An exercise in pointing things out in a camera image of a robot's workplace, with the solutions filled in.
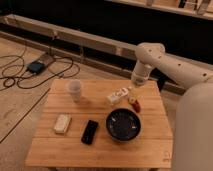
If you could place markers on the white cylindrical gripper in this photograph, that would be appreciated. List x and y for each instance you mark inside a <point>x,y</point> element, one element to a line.
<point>139,77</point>

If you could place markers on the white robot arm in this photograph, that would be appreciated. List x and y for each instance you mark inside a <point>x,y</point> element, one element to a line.
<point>193,137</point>

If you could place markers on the red small object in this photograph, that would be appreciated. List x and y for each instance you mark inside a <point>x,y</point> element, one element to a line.
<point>136,106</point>

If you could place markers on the dark blue bowl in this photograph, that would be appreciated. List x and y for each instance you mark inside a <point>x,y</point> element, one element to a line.
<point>123,125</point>

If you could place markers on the wooden table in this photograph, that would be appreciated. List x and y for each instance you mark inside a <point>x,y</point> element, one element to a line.
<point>152,148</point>

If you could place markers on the black rectangular remote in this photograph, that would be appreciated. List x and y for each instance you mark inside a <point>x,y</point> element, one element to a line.
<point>89,132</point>

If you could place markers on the translucent plastic cup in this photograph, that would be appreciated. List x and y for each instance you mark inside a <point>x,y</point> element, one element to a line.
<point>74,88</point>

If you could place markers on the white rectangular box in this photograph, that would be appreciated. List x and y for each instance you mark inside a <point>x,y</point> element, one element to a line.
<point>62,123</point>

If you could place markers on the blue power adapter box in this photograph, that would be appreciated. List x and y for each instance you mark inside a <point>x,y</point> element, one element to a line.
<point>35,67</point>

